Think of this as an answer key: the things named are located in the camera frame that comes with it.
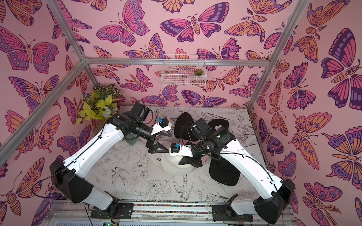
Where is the aluminium corner post right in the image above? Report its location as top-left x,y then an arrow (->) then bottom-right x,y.
247,0 -> 310,112

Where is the white wire basket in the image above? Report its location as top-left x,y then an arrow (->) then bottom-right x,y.
159,54 -> 207,88

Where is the small succulent in basket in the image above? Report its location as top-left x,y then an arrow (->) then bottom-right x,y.
194,69 -> 204,75

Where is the plain black cap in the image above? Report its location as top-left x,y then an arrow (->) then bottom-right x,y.
209,158 -> 241,187
174,112 -> 200,141

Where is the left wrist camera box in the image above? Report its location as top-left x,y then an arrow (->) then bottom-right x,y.
151,117 -> 172,135

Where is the black cap with white patch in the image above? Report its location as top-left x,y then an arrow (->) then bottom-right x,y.
208,119 -> 230,130

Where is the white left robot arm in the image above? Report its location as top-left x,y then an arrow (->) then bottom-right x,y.
50,102 -> 172,217

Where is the potted green plant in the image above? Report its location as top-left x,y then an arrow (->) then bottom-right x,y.
76,83 -> 124,124

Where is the aluminium corner post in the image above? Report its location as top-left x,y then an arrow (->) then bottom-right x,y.
45,0 -> 98,86
247,0 -> 310,112

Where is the plain black cap back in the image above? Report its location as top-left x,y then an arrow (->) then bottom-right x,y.
174,112 -> 200,141

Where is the white Colorado cap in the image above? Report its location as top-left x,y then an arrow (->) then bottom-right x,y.
147,154 -> 167,180

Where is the aluminium horizontal back bar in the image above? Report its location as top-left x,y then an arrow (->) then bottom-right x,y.
84,57 -> 270,67

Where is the aluminium corner post left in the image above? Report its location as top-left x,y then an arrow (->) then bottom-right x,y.
45,0 -> 98,86

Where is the aluminium left side bar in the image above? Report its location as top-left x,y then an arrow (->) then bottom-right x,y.
0,61 -> 86,167

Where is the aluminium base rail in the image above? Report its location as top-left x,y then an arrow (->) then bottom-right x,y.
42,200 -> 297,226

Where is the teal bristle brush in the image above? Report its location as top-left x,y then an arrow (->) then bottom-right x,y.
124,134 -> 139,146

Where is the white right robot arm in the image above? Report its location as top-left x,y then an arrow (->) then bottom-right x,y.
170,119 -> 295,224

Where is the plain black cap front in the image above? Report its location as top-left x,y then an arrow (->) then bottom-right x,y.
209,158 -> 241,187

